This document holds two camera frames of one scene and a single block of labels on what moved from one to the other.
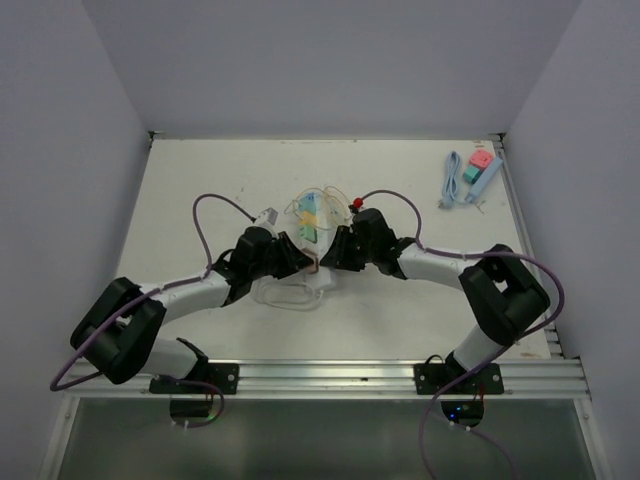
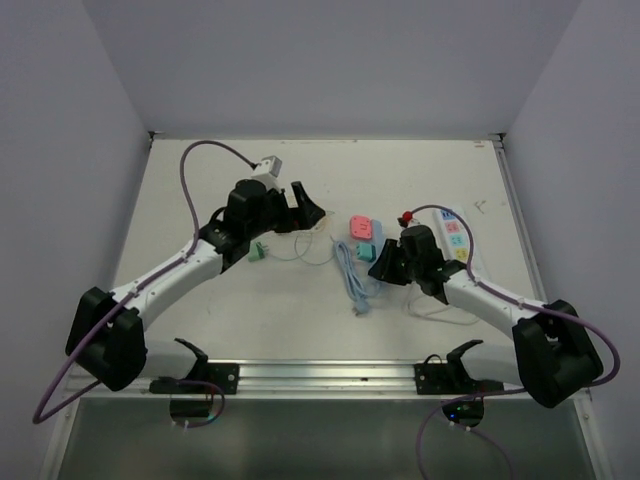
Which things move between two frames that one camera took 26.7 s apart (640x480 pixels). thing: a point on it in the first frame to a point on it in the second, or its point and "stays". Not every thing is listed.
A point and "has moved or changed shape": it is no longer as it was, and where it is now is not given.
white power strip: x=317 y=214 to x=454 y=234
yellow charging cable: x=322 y=189 to x=319 y=227
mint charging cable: x=319 y=189 has moved or changed shape
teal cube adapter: x=471 y=174 has moved or changed shape
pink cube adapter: x=481 y=159 has moved or changed shape
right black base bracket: x=431 y=378 stays
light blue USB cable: x=483 y=180 has moved or changed shape
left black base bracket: x=225 y=377 stays
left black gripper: x=292 y=258 to x=308 y=213
